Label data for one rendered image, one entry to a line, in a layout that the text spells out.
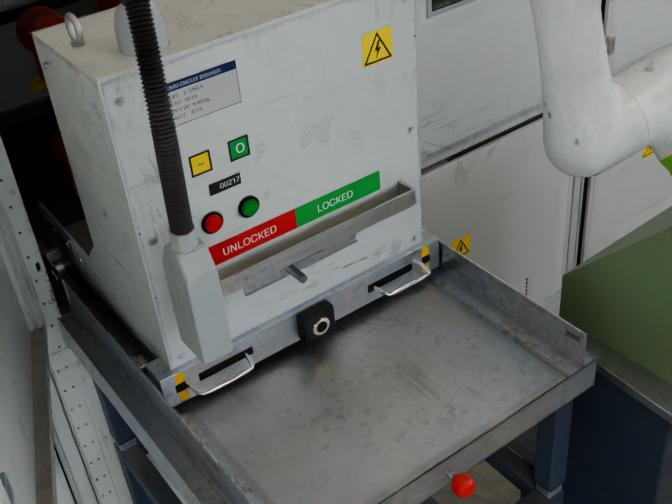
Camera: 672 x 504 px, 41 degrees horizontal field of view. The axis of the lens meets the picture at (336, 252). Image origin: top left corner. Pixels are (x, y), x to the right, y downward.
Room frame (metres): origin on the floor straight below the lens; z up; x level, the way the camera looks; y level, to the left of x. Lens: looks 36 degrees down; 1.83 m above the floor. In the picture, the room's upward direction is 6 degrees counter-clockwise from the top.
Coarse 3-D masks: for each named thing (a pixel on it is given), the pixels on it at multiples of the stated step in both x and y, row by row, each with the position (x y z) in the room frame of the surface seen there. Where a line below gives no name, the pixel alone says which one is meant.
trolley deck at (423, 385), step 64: (64, 320) 1.24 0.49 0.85; (384, 320) 1.15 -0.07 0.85; (448, 320) 1.14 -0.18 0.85; (128, 384) 1.06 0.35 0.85; (256, 384) 1.03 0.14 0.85; (320, 384) 1.02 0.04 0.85; (384, 384) 1.00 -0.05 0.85; (448, 384) 0.99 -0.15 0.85; (512, 384) 0.98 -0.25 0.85; (576, 384) 0.99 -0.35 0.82; (256, 448) 0.90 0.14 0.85; (320, 448) 0.89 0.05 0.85; (384, 448) 0.88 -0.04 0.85; (448, 448) 0.86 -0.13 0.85
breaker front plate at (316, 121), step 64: (384, 0) 1.23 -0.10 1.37; (192, 64) 1.07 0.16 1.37; (256, 64) 1.11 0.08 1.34; (320, 64) 1.17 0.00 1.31; (384, 64) 1.23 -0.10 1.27; (128, 128) 1.01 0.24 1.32; (192, 128) 1.06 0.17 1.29; (256, 128) 1.11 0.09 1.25; (320, 128) 1.16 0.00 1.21; (384, 128) 1.22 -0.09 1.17; (128, 192) 1.00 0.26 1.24; (192, 192) 1.05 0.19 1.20; (256, 192) 1.10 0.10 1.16; (320, 192) 1.16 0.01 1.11; (384, 192) 1.22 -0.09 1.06; (256, 256) 1.09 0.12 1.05; (320, 256) 1.15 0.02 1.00; (384, 256) 1.22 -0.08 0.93; (256, 320) 1.08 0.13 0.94
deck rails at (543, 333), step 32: (448, 256) 1.25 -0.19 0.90; (448, 288) 1.22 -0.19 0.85; (480, 288) 1.18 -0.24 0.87; (512, 288) 1.12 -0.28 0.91; (96, 320) 1.15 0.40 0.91; (512, 320) 1.12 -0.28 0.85; (544, 320) 1.06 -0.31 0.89; (128, 352) 1.13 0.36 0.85; (544, 352) 1.04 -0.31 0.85; (576, 352) 1.01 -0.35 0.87; (160, 416) 0.98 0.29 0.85; (192, 448) 0.89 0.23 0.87; (224, 480) 0.81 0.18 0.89
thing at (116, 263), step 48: (192, 0) 1.25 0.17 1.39; (240, 0) 1.23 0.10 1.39; (288, 0) 1.21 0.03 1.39; (336, 0) 1.19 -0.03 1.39; (48, 48) 1.13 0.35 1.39; (96, 48) 1.11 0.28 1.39; (192, 48) 1.07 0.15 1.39; (96, 96) 1.01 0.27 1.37; (96, 144) 1.05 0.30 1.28; (96, 192) 1.10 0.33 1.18; (96, 240) 1.16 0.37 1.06; (96, 288) 1.24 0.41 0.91; (144, 288) 1.02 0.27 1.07; (144, 336) 1.07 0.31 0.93
